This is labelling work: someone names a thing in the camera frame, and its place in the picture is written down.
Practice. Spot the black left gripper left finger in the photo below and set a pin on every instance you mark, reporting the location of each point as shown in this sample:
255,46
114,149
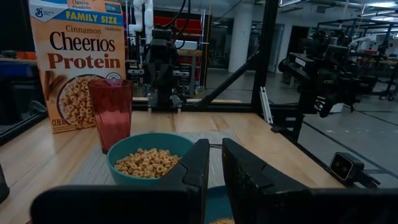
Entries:
124,205

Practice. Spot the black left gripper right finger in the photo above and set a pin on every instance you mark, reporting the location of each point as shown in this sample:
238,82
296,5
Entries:
280,205

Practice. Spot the teal plate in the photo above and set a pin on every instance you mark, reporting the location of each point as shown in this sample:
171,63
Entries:
217,202

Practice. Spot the teal bowl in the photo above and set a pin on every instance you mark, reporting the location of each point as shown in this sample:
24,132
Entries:
149,141

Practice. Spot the pink faceted plastic tumbler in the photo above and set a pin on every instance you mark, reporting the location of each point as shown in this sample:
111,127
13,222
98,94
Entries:
112,115

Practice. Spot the orange Cheerios Protein cereal box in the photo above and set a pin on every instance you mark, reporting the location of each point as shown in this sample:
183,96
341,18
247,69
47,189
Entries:
77,46

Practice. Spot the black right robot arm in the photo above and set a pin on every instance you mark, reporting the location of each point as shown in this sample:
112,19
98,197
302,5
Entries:
163,62

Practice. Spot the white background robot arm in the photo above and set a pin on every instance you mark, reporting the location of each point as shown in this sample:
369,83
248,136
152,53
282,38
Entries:
141,15

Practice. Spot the toasted oat cereal rings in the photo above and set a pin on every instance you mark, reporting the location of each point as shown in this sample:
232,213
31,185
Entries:
146,163

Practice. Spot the grey woven placemat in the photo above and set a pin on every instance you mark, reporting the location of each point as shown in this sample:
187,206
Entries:
93,168

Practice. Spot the black background robot station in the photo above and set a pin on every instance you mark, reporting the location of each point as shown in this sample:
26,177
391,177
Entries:
329,71

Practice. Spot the white building column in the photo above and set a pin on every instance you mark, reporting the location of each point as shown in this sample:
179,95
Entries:
242,37

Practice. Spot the small black table camera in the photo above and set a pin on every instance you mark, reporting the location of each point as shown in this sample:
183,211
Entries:
345,166

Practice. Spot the silver metal bracket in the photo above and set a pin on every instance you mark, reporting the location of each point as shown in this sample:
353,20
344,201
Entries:
266,105

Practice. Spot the black aluminium rig frame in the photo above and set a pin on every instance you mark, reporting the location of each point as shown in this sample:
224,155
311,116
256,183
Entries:
265,46

